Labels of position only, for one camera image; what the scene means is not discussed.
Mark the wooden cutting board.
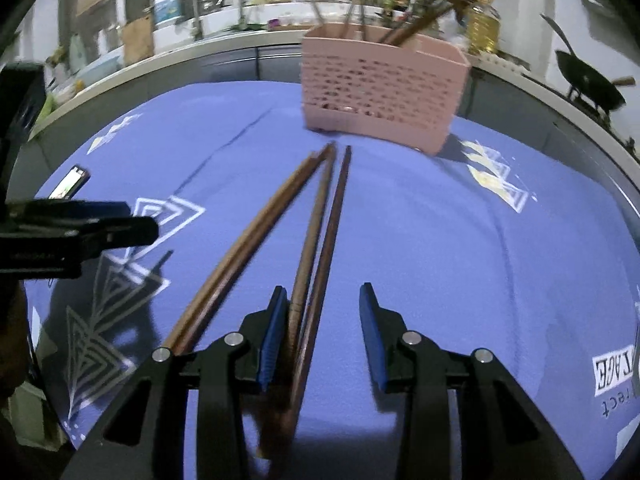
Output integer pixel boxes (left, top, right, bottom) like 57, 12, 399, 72
122, 16, 154, 64

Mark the gas stove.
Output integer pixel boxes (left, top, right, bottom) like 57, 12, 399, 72
525, 70, 640, 161

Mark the black wok with wooden handle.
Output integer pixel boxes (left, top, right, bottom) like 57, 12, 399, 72
540, 12, 637, 114

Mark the bundle of brown chopsticks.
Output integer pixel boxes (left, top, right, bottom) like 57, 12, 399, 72
305, 0, 496, 47

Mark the black smartphone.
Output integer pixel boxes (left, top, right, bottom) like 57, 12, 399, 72
49, 165, 92, 202

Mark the yellow cooking oil bottle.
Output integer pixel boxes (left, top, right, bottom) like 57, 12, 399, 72
466, 2, 502, 56

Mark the white water filter canister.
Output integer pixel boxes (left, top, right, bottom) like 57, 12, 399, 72
151, 0, 184, 29

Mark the brown wooden chopstick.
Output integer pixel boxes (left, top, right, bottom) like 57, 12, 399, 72
161, 157, 313, 352
270, 145, 354, 480
175, 149, 332, 358
255, 142, 338, 461

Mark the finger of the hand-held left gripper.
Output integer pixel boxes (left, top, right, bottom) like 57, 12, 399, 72
5, 200, 134, 227
0, 216, 160, 281

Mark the purple printed tablecloth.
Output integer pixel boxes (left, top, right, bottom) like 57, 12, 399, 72
27, 80, 640, 480

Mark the pink plastic utensil basket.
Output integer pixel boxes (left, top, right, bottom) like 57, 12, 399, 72
300, 22, 472, 156

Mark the egg tray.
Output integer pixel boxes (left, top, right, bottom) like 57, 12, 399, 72
472, 51, 532, 76

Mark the kitchen counter with grey cabinets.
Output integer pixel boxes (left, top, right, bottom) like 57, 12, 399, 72
27, 27, 640, 196

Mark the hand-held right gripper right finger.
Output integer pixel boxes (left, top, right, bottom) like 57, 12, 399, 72
359, 282, 586, 480

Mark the pale blue plastic basin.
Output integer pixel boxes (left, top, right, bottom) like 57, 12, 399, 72
75, 54, 127, 92

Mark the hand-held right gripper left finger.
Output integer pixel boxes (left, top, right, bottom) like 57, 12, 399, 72
60, 285, 291, 480

